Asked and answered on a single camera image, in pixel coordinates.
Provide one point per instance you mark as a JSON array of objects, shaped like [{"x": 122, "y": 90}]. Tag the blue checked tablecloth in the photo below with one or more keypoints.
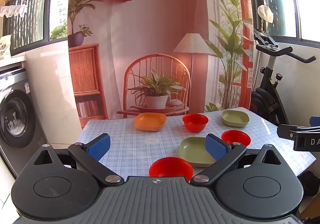
[{"x": 125, "y": 139}]

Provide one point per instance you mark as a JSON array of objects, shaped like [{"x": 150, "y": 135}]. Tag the printed room backdrop cloth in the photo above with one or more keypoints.
[{"x": 150, "y": 26}]

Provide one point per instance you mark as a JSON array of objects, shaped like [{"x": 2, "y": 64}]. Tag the green square bowl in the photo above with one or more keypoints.
[{"x": 235, "y": 117}]

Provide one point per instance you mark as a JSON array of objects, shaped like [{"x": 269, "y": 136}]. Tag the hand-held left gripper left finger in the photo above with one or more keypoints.
[{"x": 100, "y": 145}]

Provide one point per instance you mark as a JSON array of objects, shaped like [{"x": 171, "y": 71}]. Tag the black exercise bike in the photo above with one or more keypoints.
[{"x": 267, "y": 104}]

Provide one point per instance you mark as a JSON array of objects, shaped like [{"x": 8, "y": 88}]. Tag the black framed window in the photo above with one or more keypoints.
[
  {"x": 287, "y": 1},
  {"x": 32, "y": 14}
]

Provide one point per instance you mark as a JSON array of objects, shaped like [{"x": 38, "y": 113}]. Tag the green plate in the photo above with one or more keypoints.
[{"x": 192, "y": 149}]

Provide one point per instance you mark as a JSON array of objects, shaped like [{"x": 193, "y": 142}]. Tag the hanging white cloth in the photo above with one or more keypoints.
[{"x": 12, "y": 10}]

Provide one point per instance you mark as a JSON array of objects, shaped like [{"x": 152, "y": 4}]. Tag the orange square bowl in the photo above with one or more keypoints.
[{"x": 150, "y": 120}]

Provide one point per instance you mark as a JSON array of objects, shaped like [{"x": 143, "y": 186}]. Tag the white detergent bag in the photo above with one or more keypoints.
[{"x": 5, "y": 48}]

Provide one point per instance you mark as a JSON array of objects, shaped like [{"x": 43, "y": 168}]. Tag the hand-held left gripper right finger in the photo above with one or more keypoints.
[{"x": 216, "y": 147}]

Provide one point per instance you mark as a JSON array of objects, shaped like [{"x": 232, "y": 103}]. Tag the grey washing machine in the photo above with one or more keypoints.
[{"x": 17, "y": 114}]

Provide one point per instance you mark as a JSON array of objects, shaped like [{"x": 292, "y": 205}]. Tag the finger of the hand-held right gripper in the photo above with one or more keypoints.
[
  {"x": 315, "y": 121},
  {"x": 286, "y": 132}
]

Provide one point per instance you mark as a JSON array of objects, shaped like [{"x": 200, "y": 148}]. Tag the red bowl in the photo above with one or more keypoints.
[
  {"x": 195, "y": 121},
  {"x": 237, "y": 137},
  {"x": 170, "y": 167}
]

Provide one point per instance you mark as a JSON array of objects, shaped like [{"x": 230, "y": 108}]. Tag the white cloth cap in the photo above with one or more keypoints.
[{"x": 265, "y": 13}]

